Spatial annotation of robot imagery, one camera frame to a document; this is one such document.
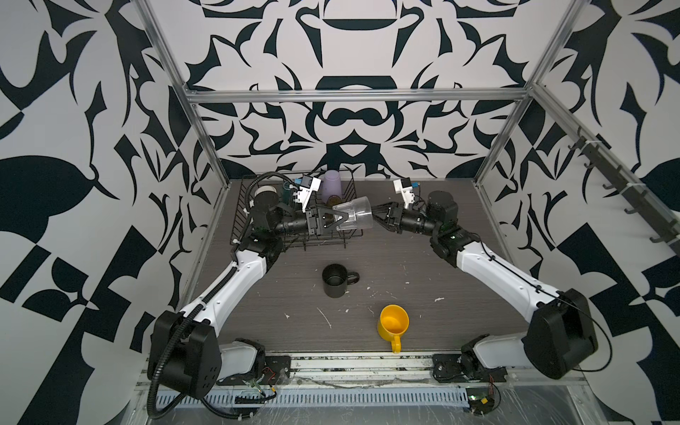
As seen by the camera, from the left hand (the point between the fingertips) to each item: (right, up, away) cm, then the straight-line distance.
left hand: (343, 211), depth 68 cm
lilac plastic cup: (-4, +10, +37) cm, 38 cm away
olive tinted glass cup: (-4, +4, +34) cm, 34 cm away
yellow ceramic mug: (+16, -34, +15) cm, 40 cm away
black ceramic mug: (-2, -22, +20) cm, 30 cm away
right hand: (+7, 0, +4) cm, 8 cm away
